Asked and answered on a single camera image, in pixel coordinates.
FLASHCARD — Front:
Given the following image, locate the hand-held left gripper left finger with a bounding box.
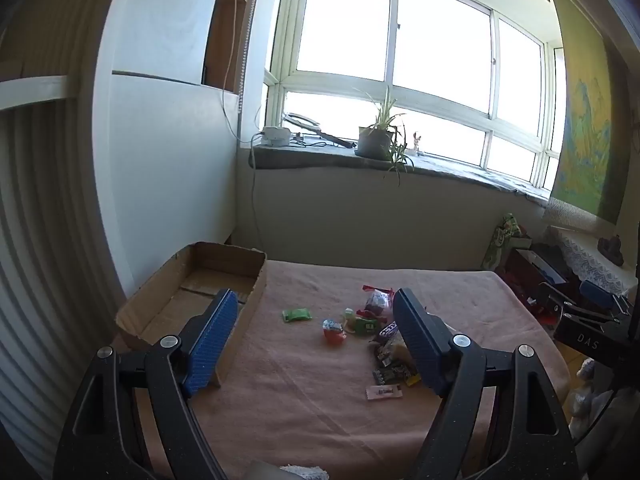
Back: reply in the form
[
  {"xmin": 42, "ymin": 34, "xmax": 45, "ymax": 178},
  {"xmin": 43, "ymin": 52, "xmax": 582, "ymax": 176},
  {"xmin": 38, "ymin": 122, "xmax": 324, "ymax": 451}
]
[{"xmin": 52, "ymin": 288, "xmax": 240, "ymax": 480}]

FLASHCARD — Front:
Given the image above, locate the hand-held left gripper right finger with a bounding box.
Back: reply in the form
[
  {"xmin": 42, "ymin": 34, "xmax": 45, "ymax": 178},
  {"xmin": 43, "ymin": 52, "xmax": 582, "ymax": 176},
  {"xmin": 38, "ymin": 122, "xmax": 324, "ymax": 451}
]
[{"xmin": 392, "ymin": 288, "xmax": 583, "ymax": 480}]

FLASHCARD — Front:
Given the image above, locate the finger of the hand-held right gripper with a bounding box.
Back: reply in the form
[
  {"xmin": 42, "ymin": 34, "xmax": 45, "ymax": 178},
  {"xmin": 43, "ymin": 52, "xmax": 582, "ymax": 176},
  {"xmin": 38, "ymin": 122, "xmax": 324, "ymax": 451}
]
[
  {"xmin": 579, "ymin": 279, "xmax": 635, "ymax": 315},
  {"xmin": 537, "ymin": 282, "xmax": 622, "ymax": 324}
]

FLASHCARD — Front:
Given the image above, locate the brown chocolate bar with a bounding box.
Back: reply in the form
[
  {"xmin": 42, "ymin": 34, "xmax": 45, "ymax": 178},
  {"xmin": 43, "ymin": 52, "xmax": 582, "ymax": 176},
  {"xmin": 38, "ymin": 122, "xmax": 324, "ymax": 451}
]
[{"xmin": 374, "ymin": 365, "xmax": 419, "ymax": 383}]

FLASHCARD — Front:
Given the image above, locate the brown cardboard box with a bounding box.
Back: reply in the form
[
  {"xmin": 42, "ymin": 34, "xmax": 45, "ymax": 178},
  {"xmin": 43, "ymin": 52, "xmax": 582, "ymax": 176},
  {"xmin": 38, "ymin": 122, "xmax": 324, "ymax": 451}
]
[{"xmin": 116, "ymin": 241, "xmax": 268, "ymax": 388}]

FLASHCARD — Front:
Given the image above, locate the dark cardboard box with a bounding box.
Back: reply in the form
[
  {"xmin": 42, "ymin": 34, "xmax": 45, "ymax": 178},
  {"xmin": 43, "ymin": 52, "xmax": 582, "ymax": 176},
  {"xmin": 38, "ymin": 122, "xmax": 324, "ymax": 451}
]
[{"xmin": 510, "ymin": 242, "xmax": 573, "ymax": 286}]

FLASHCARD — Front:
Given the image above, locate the white lace cloth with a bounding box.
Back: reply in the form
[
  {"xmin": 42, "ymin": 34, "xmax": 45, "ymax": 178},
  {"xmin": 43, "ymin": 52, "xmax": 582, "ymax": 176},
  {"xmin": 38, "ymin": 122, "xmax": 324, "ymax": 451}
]
[{"xmin": 547, "ymin": 225, "xmax": 638, "ymax": 296}]

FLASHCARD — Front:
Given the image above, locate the dark figurine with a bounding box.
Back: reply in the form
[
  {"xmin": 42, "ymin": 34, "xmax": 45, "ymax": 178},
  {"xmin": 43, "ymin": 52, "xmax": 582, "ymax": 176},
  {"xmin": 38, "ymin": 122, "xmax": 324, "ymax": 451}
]
[{"xmin": 597, "ymin": 234, "xmax": 626, "ymax": 267}]

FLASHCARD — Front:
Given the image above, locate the white plastic bag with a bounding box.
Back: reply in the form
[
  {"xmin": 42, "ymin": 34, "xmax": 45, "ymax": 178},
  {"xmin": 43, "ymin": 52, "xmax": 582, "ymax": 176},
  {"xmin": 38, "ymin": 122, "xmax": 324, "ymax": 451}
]
[{"xmin": 562, "ymin": 357, "xmax": 616, "ymax": 441}]

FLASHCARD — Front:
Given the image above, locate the white sachet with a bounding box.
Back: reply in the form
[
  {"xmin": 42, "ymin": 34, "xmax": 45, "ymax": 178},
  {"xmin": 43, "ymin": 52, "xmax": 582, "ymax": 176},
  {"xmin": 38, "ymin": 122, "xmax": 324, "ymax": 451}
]
[{"xmin": 365, "ymin": 383, "xmax": 404, "ymax": 401}]

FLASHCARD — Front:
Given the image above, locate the green snack bag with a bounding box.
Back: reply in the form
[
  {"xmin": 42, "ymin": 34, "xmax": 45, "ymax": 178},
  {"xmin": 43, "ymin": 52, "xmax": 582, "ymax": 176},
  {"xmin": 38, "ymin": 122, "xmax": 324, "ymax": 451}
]
[{"xmin": 481, "ymin": 212, "xmax": 523, "ymax": 271}]

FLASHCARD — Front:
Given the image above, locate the pink blanket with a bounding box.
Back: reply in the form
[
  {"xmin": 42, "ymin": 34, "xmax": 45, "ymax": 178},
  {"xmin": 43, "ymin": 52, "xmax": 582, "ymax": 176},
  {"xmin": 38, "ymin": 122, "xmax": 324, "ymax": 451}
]
[{"xmin": 112, "ymin": 260, "xmax": 571, "ymax": 480}]

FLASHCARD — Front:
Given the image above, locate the white bubble wrap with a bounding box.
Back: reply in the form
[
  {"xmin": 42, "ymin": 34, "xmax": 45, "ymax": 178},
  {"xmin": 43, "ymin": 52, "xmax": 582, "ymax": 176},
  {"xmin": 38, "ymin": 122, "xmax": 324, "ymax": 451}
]
[{"xmin": 280, "ymin": 464, "xmax": 328, "ymax": 480}]

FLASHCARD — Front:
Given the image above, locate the grey windowsill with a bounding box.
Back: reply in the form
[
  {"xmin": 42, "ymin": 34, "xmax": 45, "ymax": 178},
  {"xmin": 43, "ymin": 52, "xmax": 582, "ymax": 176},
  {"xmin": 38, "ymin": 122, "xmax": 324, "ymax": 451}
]
[{"xmin": 248, "ymin": 142, "xmax": 551, "ymax": 206}]

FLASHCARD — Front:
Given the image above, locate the white corrugated panel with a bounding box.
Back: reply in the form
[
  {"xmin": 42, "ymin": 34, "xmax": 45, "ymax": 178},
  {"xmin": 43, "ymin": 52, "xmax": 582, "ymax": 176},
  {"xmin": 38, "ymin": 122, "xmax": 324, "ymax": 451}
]
[{"xmin": 0, "ymin": 75, "xmax": 131, "ymax": 480}]

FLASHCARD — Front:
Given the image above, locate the white wardrobe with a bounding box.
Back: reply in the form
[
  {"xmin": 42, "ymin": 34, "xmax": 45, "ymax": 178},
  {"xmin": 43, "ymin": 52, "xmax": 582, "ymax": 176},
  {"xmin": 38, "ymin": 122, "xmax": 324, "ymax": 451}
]
[{"xmin": 92, "ymin": 0, "xmax": 241, "ymax": 301}]

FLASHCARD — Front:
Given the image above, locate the potted spider plant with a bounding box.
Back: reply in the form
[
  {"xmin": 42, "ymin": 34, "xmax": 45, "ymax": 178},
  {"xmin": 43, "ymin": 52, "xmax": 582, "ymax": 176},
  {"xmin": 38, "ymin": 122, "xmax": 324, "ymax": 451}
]
[{"xmin": 352, "ymin": 85, "xmax": 416, "ymax": 186}]

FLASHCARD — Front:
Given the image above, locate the white adapter box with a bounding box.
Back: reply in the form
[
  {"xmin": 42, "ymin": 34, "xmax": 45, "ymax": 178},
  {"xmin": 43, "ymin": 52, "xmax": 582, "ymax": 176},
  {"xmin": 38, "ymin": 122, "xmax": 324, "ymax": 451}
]
[{"xmin": 260, "ymin": 126, "xmax": 292, "ymax": 147}]

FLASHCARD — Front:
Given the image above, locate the wooden cabinet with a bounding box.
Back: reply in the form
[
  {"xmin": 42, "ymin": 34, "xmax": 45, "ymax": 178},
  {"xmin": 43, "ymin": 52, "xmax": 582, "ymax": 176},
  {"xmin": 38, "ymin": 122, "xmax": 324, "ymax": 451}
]
[{"xmin": 202, "ymin": 0, "xmax": 251, "ymax": 93}]

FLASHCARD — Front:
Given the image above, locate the white framed window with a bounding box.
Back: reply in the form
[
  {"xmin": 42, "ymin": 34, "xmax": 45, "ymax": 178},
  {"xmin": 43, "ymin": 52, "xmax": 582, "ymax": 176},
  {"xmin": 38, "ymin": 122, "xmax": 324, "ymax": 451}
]
[{"xmin": 263, "ymin": 0, "xmax": 566, "ymax": 196}]

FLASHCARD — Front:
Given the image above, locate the white power cable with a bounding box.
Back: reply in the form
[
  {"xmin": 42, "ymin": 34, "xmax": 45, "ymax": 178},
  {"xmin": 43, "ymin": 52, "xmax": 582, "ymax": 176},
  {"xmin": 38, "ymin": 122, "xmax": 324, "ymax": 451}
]
[{"xmin": 250, "ymin": 146, "xmax": 266, "ymax": 251}]

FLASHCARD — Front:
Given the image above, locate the wall map poster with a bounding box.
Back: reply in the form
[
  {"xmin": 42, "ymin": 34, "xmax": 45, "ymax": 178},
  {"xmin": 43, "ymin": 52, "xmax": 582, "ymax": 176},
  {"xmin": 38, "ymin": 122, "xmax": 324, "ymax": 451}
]
[{"xmin": 547, "ymin": 0, "xmax": 631, "ymax": 223}]

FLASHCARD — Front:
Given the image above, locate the black handled swatter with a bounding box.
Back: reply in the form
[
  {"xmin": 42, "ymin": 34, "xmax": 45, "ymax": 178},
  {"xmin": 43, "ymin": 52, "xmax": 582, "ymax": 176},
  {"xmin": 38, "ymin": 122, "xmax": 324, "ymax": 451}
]
[{"xmin": 282, "ymin": 111, "xmax": 357, "ymax": 150}]

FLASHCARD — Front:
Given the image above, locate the thin white cable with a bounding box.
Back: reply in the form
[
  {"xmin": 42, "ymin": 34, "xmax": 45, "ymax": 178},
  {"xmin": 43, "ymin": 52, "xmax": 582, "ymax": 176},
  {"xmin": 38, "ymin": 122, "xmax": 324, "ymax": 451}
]
[{"xmin": 221, "ymin": 0, "xmax": 253, "ymax": 145}]

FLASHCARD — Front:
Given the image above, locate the beaded blind cord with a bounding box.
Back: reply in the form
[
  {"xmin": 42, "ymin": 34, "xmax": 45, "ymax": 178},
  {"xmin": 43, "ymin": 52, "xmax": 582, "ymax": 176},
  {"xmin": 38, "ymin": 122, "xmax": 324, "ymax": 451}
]
[{"xmin": 239, "ymin": 0, "xmax": 263, "ymax": 133}]

